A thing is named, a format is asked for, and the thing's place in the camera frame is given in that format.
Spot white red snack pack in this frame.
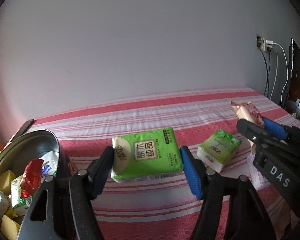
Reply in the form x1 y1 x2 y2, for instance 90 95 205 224
230 100 265 156

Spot red foil snack pack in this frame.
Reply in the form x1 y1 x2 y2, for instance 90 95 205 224
20 159 43 198

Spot small green tissue pack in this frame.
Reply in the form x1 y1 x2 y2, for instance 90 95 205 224
197 129 241 173

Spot large green tissue pack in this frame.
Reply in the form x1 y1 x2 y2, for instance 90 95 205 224
111 127 184 183

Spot green aloe tissue pack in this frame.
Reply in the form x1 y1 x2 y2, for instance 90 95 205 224
11 176 32 216

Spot black monitor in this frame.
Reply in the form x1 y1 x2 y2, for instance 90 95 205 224
287 38 300 104

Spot white blue pack in tin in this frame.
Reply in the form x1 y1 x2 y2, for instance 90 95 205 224
40 151 59 181

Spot red white striped bedspread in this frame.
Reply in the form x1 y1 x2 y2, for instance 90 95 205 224
32 87 300 239

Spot round metal tin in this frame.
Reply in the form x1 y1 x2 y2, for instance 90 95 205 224
0 129 77 239

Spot white charger cable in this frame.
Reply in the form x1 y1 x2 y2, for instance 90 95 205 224
268 41 290 108

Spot black cable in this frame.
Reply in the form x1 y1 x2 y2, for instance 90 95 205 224
258 47 271 99

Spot wall power socket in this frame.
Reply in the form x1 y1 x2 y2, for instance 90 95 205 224
256 35 274 53

